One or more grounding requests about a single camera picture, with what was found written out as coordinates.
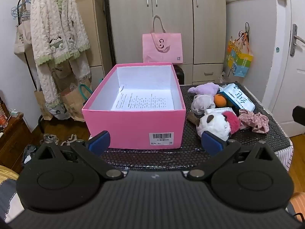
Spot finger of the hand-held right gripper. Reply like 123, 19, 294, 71
293, 105, 305, 126

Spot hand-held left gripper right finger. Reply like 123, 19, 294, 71
187, 131, 278, 180

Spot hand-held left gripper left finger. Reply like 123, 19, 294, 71
36, 131, 124, 180

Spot pink cardboard box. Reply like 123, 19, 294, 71
82, 63, 186, 150

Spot white blue wet wipes pack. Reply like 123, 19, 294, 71
219, 83, 255, 111

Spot purple plush toy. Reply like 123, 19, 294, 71
188, 82, 220, 94

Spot white plush toy pink hair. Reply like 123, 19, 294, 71
197, 111, 241, 141

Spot black bubble mat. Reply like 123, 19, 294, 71
99, 82, 292, 170

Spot grey sneaker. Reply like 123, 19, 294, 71
39, 134, 60, 146
61, 135, 83, 146

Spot brown plush piece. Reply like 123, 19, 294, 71
186, 112, 203, 126

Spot white flat box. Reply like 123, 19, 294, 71
205, 107, 235, 115

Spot orange ball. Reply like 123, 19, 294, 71
214, 94, 227, 107

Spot white striped table cover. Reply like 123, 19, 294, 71
253, 93, 293, 172

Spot pink floral scrunchie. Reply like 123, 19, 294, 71
238, 109, 270, 134

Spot white printed plastic bag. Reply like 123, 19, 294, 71
45, 101, 69, 120

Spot printed paper sheet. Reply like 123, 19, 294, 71
111, 85, 173, 111

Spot white door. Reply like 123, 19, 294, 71
261, 0, 305, 137

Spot plain brown paper bag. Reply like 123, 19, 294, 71
34, 88, 53, 121

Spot dark plastic bag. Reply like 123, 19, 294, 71
21, 144, 39, 167

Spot black suitcase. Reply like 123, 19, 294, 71
174, 65, 185, 85

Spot fluffy cream pajama pants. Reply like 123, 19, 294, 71
37, 52, 92, 111

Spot colourful gift bag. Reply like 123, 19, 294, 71
226, 23, 254, 78

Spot brown printed kraft bag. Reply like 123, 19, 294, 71
51, 64, 72, 80

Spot brown wooden nightstand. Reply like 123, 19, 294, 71
0, 113, 32, 166

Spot yellow grey bed quilt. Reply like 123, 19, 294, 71
0, 164, 24, 222

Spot pink shopping bag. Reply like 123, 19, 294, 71
142, 15, 183, 64

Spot fluffy cream pajama jacket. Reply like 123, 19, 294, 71
30, 0, 91, 66

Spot cream canvas tote bag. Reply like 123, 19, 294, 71
14, 0, 32, 56

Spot light wood wardrobe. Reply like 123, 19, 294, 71
106, 0, 227, 85

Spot brown paper bag teal handles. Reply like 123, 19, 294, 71
59, 83, 93, 122

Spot silver door handle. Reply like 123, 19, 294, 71
289, 24, 305, 58

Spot bundle of wire hangers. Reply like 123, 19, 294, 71
11, 0, 31, 19

